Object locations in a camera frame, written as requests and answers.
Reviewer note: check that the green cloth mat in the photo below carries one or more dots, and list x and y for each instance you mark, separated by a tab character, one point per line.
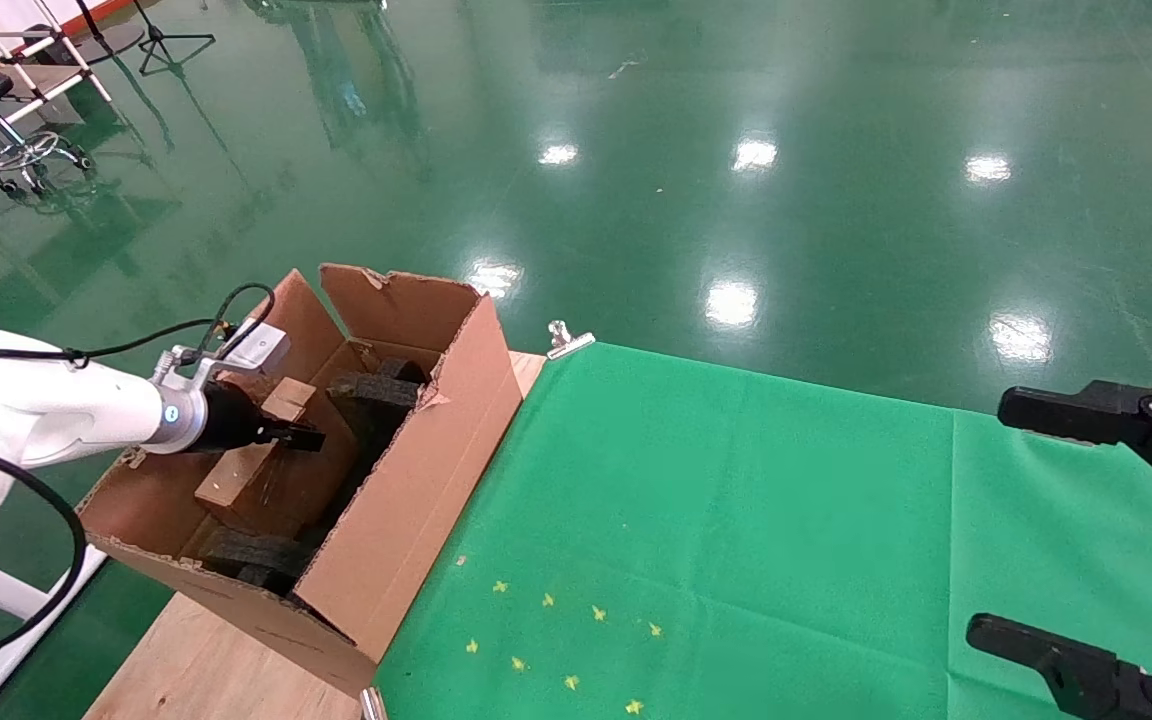
736	500

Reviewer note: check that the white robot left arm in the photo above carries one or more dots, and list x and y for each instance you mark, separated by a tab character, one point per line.
36	410

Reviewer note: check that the small cardboard box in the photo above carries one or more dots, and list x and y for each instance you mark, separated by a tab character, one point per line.
276	490

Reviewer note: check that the white pipe frame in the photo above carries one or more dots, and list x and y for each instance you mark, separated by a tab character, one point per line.
36	620

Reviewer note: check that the large open cardboard carton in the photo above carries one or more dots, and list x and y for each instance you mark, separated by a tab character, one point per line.
416	510

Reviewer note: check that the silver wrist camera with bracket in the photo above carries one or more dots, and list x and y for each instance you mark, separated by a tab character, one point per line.
261	345

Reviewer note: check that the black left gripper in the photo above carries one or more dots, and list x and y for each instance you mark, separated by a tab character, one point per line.
231	425

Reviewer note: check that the white tube frame table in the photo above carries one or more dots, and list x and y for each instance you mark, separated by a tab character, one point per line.
36	102

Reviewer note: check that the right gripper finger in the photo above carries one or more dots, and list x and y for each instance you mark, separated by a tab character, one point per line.
1116	410
1086	670

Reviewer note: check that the black tripod microphone stand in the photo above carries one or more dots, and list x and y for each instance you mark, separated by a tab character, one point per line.
161	38

